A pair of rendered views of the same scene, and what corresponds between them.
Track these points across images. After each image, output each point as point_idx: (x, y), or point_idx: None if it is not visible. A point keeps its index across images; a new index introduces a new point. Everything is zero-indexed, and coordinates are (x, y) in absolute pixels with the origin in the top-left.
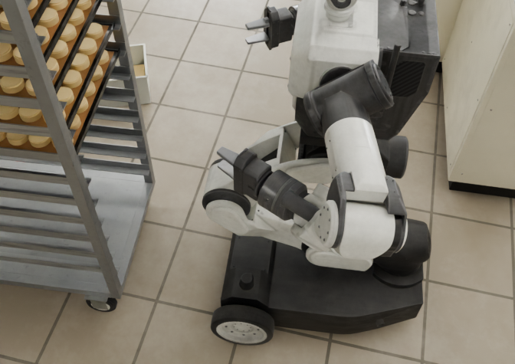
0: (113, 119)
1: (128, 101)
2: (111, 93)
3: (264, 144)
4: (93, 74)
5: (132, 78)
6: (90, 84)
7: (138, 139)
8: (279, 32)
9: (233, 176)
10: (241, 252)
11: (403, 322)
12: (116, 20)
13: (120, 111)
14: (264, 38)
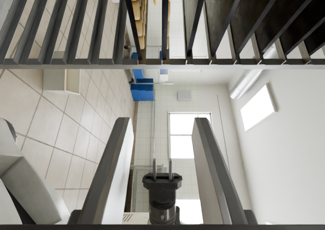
0: (67, 43)
1: (88, 56)
2: (93, 48)
3: (41, 196)
4: (140, 25)
5: (109, 65)
6: (139, 15)
7: (39, 58)
8: (163, 189)
9: (110, 198)
10: None
11: None
12: (166, 62)
13: (73, 51)
14: (155, 175)
